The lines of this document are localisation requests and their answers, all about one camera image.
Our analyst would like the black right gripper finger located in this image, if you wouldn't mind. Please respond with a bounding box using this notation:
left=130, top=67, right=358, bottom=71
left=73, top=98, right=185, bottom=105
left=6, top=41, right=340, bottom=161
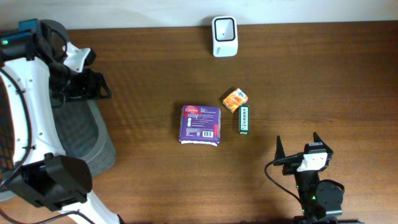
left=313, top=132, right=326, bottom=146
left=274, top=135, right=285, bottom=159

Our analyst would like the green gum pack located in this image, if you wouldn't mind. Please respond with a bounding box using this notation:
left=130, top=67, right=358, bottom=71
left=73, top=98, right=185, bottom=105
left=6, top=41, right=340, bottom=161
left=239, top=106, right=250, bottom=134

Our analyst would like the orange small box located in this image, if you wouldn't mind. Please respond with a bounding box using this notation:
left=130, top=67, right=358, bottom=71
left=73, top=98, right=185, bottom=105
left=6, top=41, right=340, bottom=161
left=223, top=88, right=248, bottom=113

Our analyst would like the purple sanitary pad pack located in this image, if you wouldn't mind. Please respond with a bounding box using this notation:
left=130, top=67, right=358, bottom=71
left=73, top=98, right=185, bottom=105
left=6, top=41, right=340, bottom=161
left=178, top=105, right=221, bottom=146

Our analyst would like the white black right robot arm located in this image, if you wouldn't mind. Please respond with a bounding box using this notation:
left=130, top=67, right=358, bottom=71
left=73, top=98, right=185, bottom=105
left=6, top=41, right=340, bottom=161
left=271, top=133, right=360, bottom=224

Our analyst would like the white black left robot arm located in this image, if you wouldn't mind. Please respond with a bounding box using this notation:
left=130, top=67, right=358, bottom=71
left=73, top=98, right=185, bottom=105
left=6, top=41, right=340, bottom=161
left=1, top=19, right=122, bottom=223

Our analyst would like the white barcode scanner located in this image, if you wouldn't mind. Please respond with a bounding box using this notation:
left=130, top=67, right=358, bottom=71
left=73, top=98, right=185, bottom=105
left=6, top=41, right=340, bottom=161
left=211, top=16, right=238, bottom=57

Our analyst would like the grey plastic mesh basket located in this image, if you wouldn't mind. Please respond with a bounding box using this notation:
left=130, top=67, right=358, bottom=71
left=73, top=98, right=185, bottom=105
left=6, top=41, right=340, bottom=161
left=0, top=99, right=117, bottom=202

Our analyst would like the black right camera cable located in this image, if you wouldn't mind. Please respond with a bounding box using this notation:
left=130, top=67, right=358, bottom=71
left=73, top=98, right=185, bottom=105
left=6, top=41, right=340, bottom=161
left=264, top=154, right=313, bottom=224

